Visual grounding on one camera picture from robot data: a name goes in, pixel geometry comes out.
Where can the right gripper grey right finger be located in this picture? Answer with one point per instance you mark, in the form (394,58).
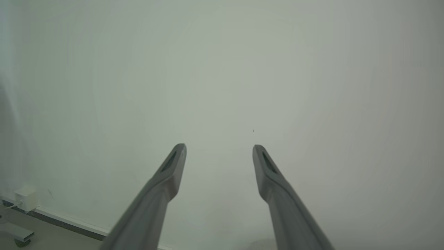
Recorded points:
(288,215)

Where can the white metal stand frame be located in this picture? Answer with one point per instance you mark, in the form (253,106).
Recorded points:
(15,232)

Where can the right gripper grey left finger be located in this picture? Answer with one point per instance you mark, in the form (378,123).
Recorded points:
(149,208)

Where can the white wall socket box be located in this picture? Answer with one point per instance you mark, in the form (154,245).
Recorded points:
(26,199)

